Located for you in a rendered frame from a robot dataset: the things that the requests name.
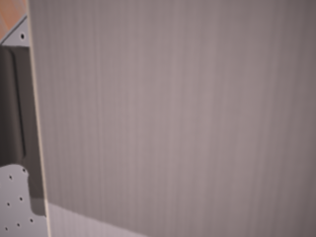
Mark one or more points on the grey perforated base plate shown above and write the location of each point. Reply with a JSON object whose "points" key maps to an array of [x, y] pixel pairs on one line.
{"points": [[16, 218]]}

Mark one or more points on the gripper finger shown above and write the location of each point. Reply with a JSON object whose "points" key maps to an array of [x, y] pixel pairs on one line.
{"points": [[19, 136]]}

